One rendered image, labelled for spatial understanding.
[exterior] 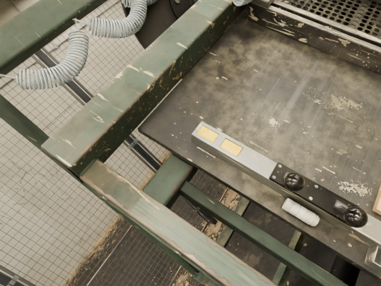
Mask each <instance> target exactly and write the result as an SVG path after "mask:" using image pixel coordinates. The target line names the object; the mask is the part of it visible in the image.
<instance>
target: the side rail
mask: <svg viewBox="0 0 381 286"><path fill-rule="evenodd" d="M80 179H81V180H82V181H84V182H85V183H86V184H88V185H89V186H90V187H92V190H93V191H94V193H96V194H97V195H99V196H100V197H101V198H103V199H104V200H105V201H107V202H108V203H110V205H112V206H113V207H115V208H116V209H117V210H119V211H120V212H121V213H123V214H124V215H125V216H127V217H128V218H130V219H131V220H132V221H134V222H135V223H136V224H137V225H139V226H140V227H141V228H143V229H144V230H146V231H147V232H148V233H150V234H151V235H152V236H153V237H155V238H156V239H158V240H159V241H161V243H163V244H164V245H166V246H167V247H168V248H170V249H171V250H172V251H174V252H175V253H176V254H177V255H179V256H180V257H182V258H183V259H184V260H186V261H187V262H188V263H190V264H191V265H192V266H194V267H195V268H197V269H198V270H199V271H201V272H202V273H203V274H204V275H206V276H207V277H208V278H210V279H211V280H212V281H214V282H215V283H217V284H218V285H219V286H279V285H278V284H276V283H275V282H273V281H272V280H270V279H269V278H268V277H266V276H265V275H263V274H262V273H261V272H259V271H258V270H256V269H255V268H253V267H252V266H250V265H249V264H248V263H246V262H245V261H243V260H242V259H240V258H239V257H237V256H236V255H235V254H233V253H232V252H230V251H229V250H227V249H226V248H224V247H223V246H222V245H220V244H219V243H218V242H216V241H215V240H213V239H211V238H210V237H209V236H207V235H206V234H205V233H203V232H202V231H200V230H198V229H197V228H196V227H194V226H193V225H192V224H190V223H189V222H187V221H185V220H184V219H183V218H181V217H180V216H178V215H177V214H176V213H174V212H173V211H171V210H170V209H168V208H167V207H165V206H164V205H163V204H161V203H160V202H158V201H157V200H155V199H154V198H153V197H151V196H150V195H148V194H147V193H146V192H144V191H143V190H141V189H140V188H138V187H137V186H135V185H134V184H133V183H131V182H130V181H128V180H127V179H125V178H124V177H123V176H121V175H120V174H118V173H117V172H115V171H114V170H112V169H111V168H110V167H108V166H107V165H105V164H104V163H102V162H101V161H99V160H98V159H96V161H95V162H94V164H93V165H92V166H91V167H90V168H89V169H88V170H87V171H86V172H85V173H84V174H83V175H82V176H80Z"/></svg>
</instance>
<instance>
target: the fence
mask: <svg viewBox="0 0 381 286"><path fill-rule="evenodd" d="M202 126H205V127H206V128H208V129H210V130H211V131H213V132H215V133H217V134H219V135H218V137H217V138H216V139H215V141H214V142H213V143H212V142H210V141H209V140H207V139H205V138H203V137H202V136H200V135H198V134H197V132H198V131H199V130H200V129H201V127H202ZM225 139H228V140H229V141H231V142H233V143H235V144H237V145H238V146H240V147H241V148H242V150H241V152H240V153H239V155H238V156H237V157H236V156H234V155H233V154H231V153H229V152H228V151H226V150H224V149H222V148H220V146H221V144H222V143H223V142H224V140H225ZM192 142H193V143H195V144H196V145H198V146H200V147H202V148H203V149H205V150H207V151H208V152H210V153H211V154H214V155H215V156H217V157H218V158H220V159H222V160H224V161H225V162H227V163H229V164H230V165H232V166H234V167H235V168H237V169H239V170H240V171H242V172H244V173H245V174H247V175H249V176H251V177H252V178H254V179H256V180H257V181H259V182H260V183H262V184H264V185H266V186H267V187H269V188H271V189H272V190H274V191H276V192H278V193H279V194H281V195H282V196H284V197H286V198H289V199H291V200H293V201H294V202H296V203H298V204H300V205H301V206H303V207H305V208H307V209H308V210H310V211H311V212H314V213H315V214H316V215H318V216H319V217H320V218H322V219H323V220H325V221H326V222H328V223H330V224H331V225H333V226H335V227H337V228H338V229H340V230H342V231H343V232H345V233H347V234H348V235H350V236H352V237H353V238H355V239H357V240H359V241H360V242H362V243H364V244H365V245H367V246H368V247H371V246H379V247H381V221H379V220H377V219H376V218H374V217H372V216H370V215H369V214H367V215H368V222H367V224H366V225H365V226H363V227H361V228H354V227H351V226H349V225H347V224H345V223H343V222H342V221H340V220H338V219H337V218H335V217H333V216H331V215H330V214H328V213H326V212H325V211H322V210H321V209H319V208H318V207H316V206H314V205H312V204H311V203H309V202H307V201H305V200H304V199H302V198H301V197H299V196H297V195H295V194H294V193H292V192H290V191H288V190H287V189H285V188H283V187H281V186H280V185H278V184H277V183H275V182H273V181H271V180H270V179H269V177H270V175H271V173H272V171H273V170H274V168H275V166H276V164H277V163H275V162H274V161H272V160H270V159H269V158H267V157H265V156H263V155H261V154H260V153H258V152H256V151H254V150H252V149H251V148H249V147H247V146H245V145H243V144H242V143H240V142H238V141H237V140H234V139H233V138H231V137H229V136H227V135H226V134H224V133H222V132H220V131H218V130H217V129H215V128H213V127H211V126H209V125H208V124H206V123H204V122H203V121H202V122H200V124H199V125H198V127H197V128H196V129H195V130H194V132H193V133H192Z"/></svg>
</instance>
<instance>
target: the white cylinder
mask: <svg viewBox="0 0 381 286"><path fill-rule="evenodd" d="M282 209H284V210H285V211H287V212H289V213H290V214H292V215H293V216H295V217H297V218H298V219H300V220H302V221H303V222H305V223H307V224H308V225H311V226H316V225H317V224H318V222H319V220H320V218H319V216H318V215H316V214H315V213H314V212H311V211H310V210H308V209H307V208H305V207H303V206H301V205H300V204H298V203H296V202H294V201H293V200H291V199H289V198H287V199H286V200H285V202H284V204H283V206H282Z"/></svg>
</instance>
